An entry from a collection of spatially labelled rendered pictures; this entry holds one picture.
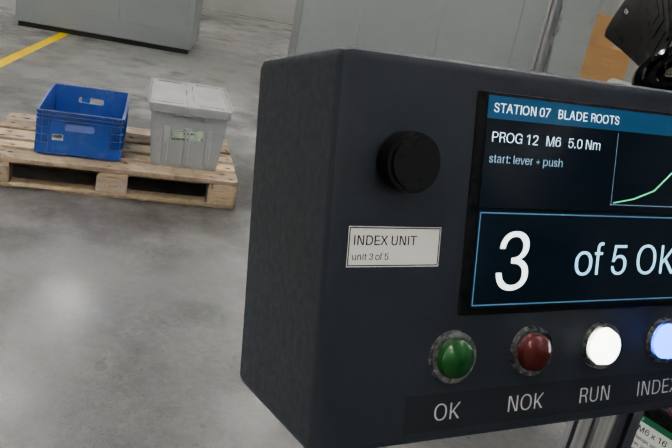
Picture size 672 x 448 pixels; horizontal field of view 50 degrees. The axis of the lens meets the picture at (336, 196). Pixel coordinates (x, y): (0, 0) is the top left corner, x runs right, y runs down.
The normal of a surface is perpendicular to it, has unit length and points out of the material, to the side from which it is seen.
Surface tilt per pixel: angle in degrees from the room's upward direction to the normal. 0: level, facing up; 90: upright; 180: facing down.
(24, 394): 0
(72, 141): 90
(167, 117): 95
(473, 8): 90
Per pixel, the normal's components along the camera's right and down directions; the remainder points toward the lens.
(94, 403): 0.18, -0.93
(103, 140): 0.22, 0.35
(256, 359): -0.90, -0.04
